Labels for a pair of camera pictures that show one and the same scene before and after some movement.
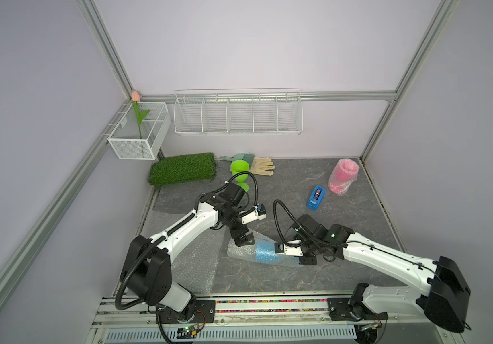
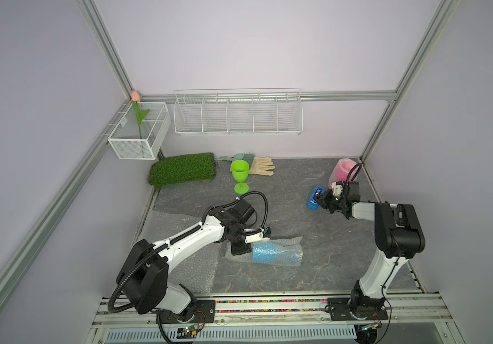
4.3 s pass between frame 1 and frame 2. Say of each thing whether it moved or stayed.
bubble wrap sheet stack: stayed
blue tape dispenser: stayed
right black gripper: moved
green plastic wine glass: stayed
